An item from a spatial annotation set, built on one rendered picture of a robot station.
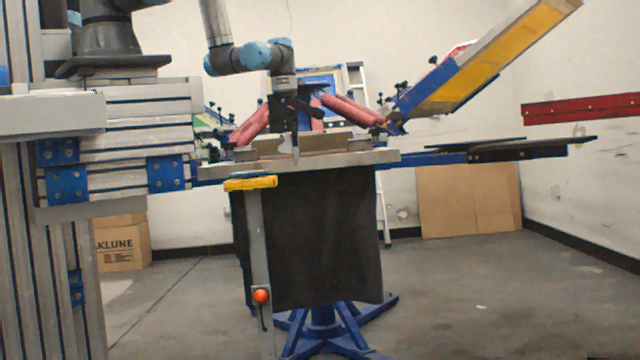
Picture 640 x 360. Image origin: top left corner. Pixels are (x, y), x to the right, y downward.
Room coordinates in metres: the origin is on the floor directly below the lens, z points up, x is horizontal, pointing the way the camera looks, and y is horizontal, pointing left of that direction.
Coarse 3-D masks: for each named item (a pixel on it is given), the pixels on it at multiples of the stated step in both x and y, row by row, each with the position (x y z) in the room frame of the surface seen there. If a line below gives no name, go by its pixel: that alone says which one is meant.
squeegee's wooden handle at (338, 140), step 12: (336, 132) 2.51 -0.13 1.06; (348, 132) 2.51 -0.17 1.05; (252, 144) 2.52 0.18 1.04; (264, 144) 2.52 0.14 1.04; (276, 144) 2.51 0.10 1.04; (300, 144) 2.51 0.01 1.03; (312, 144) 2.51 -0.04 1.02; (324, 144) 2.51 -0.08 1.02; (336, 144) 2.51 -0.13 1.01; (264, 156) 2.52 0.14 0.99
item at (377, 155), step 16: (272, 160) 1.93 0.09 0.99; (288, 160) 1.92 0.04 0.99; (304, 160) 1.92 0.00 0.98; (320, 160) 1.92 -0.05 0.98; (336, 160) 1.92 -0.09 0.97; (352, 160) 1.92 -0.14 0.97; (368, 160) 1.92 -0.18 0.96; (384, 160) 1.92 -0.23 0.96; (400, 160) 1.91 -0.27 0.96; (208, 176) 1.93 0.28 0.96; (224, 176) 1.93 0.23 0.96
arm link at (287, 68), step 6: (270, 42) 1.91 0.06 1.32; (276, 42) 1.90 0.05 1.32; (282, 42) 1.90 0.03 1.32; (288, 42) 1.91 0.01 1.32; (282, 48) 1.89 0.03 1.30; (288, 48) 1.91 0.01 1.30; (288, 54) 1.91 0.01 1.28; (288, 60) 1.91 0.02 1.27; (282, 66) 1.90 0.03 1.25; (288, 66) 1.91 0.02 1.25; (294, 66) 1.93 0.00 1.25; (270, 72) 1.93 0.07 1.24; (276, 72) 1.91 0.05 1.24; (282, 72) 1.90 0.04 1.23; (288, 72) 1.91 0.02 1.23; (294, 72) 1.93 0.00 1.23
